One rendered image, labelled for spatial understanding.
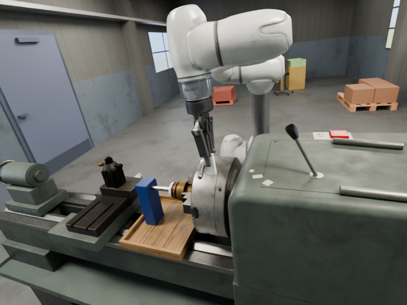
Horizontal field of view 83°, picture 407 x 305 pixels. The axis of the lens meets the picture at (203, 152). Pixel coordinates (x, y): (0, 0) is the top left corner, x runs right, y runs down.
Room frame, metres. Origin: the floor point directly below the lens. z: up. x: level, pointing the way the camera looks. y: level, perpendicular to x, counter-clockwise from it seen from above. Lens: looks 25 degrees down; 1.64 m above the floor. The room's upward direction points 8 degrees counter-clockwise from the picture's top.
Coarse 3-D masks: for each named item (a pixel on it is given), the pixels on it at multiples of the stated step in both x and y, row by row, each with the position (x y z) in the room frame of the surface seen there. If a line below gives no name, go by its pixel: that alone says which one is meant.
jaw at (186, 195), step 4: (184, 192) 0.79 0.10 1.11; (188, 192) 0.79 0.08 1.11; (184, 196) 0.76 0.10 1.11; (188, 196) 0.76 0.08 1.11; (184, 200) 0.75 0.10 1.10; (188, 200) 0.73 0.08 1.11; (184, 204) 0.70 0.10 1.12; (188, 204) 0.70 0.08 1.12; (184, 208) 0.70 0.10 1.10; (188, 208) 0.69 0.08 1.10; (196, 208) 0.66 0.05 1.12; (184, 212) 0.70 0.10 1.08; (188, 212) 0.69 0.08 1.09; (192, 212) 0.67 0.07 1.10; (196, 212) 0.66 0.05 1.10; (192, 216) 0.67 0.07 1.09; (196, 216) 0.66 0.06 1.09
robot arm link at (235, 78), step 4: (236, 68) 1.08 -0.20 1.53; (236, 72) 1.08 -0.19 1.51; (240, 72) 1.08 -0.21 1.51; (232, 76) 1.08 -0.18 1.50; (236, 76) 1.08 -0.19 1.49; (240, 76) 1.08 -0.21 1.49; (216, 80) 1.11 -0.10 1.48; (228, 80) 1.10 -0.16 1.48; (232, 80) 1.09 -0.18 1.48; (236, 80) 1.09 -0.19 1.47; (240, 80) 1.09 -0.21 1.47
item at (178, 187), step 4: (176, 184) 0.85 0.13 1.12; (180, 184) 0.84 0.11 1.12; (184, 184) 0.83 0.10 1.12; (188, 184) 0.85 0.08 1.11; (172, 188) 0.84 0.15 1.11; (176, 188) 0.83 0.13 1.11; (180, 188) 0.82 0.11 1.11; (184, 188) 0.81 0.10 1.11; (188, 188) 0.82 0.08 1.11; (172, 192) 0.83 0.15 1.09; (176, 192) 0.82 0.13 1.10; (180, 192) 0.81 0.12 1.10; (172, 196) 0.83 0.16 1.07; (176, 196) 0.81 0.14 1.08; (180, 196) 0.81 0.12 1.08
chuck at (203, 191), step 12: (216, 156) 0.84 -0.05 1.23; (216, 168) 0.73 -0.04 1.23; (204, 180) 0.70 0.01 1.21; (216, 180) 0.69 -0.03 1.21; (192, 192) 0.69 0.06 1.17; (204, 192) 0.67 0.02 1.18; (192, 204) 0.67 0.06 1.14; (204, 204) 0.65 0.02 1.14; (204, 216) 0.64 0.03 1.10; (204, 228) 0.65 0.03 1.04
